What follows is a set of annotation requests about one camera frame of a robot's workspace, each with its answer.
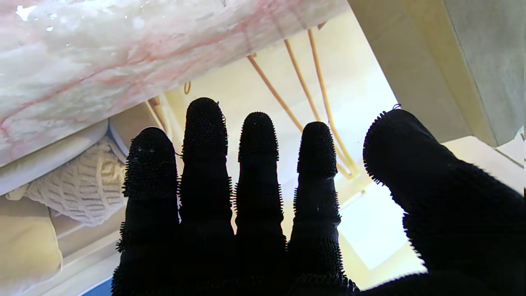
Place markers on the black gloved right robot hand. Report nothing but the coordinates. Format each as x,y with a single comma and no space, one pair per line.
452,238

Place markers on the kraft paper bag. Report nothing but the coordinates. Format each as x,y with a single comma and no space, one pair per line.
452,61

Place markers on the plain beige cushion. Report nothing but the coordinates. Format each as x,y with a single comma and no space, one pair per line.
24,242

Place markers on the cream knitted cushion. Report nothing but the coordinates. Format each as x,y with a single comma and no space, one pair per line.
82,193

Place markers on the beige sofa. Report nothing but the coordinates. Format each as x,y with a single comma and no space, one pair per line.
53,156

